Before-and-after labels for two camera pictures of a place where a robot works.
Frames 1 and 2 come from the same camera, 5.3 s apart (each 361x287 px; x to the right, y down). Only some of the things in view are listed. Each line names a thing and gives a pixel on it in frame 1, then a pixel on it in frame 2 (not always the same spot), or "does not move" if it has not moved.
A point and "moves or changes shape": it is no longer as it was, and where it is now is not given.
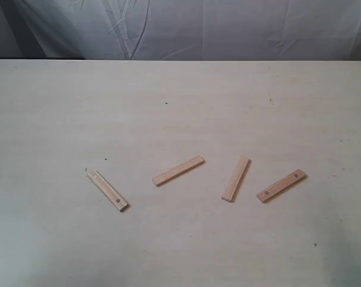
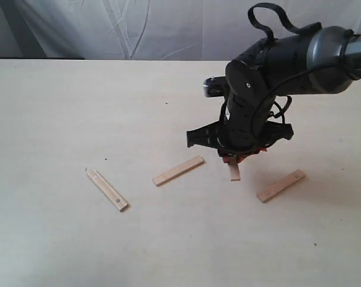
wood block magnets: x=291 y=179 does not move
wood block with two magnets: x=118 y=201 does not move
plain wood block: x=178 y=170 does not move
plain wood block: x=235 y=179 moves or changes shape
